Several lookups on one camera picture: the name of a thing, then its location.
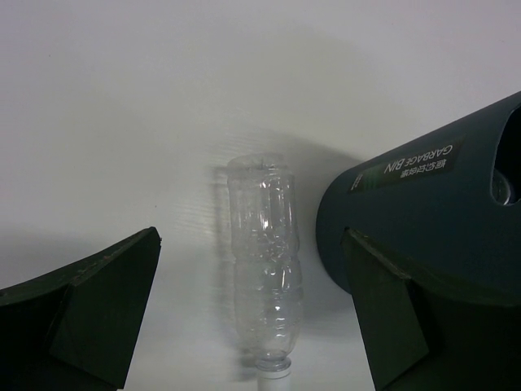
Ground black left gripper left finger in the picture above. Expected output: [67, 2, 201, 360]
[1, 227, 161, 390]

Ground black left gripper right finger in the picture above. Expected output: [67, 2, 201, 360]
[342, 229, 520, 390]

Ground clear unlabelled plastic bottle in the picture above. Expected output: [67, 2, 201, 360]
[226, 154, 304, 390]

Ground dark grey garbage bin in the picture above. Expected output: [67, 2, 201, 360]
[315, 94, 520, 306]

